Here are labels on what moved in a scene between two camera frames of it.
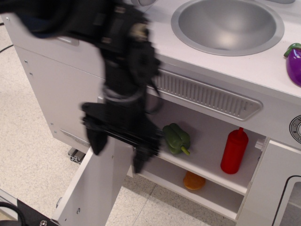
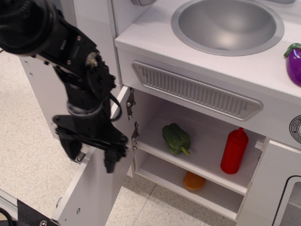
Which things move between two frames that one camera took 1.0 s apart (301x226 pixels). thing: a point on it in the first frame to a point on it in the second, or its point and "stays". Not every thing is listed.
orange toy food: (193, 181) stays
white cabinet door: (92, 197) stays
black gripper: (124, 122) to (94, 131)
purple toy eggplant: (293, 55) stays
